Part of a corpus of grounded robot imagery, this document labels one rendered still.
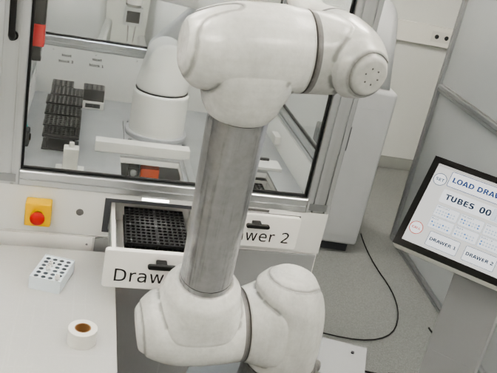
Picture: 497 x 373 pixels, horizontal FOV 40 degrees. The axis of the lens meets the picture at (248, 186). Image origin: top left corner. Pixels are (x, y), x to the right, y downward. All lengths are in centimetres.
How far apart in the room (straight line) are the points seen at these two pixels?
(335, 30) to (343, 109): 102
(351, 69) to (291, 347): 63
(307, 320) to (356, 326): 209
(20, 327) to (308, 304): 74
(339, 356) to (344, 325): 178
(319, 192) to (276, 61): 117
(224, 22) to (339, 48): 18
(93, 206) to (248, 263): 53
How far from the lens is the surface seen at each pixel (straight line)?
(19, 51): 193
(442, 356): 231
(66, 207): 207
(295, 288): 138
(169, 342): 135
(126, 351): 235
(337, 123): 207
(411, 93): 566
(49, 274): 192
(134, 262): 180
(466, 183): 215
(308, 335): 142
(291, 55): 102
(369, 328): 350
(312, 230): 220
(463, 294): 220
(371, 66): 104
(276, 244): 217
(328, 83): 106
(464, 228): 209
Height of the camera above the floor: 180
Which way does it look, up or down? 22 degrees down
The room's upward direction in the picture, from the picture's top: 12 degrees clockwise
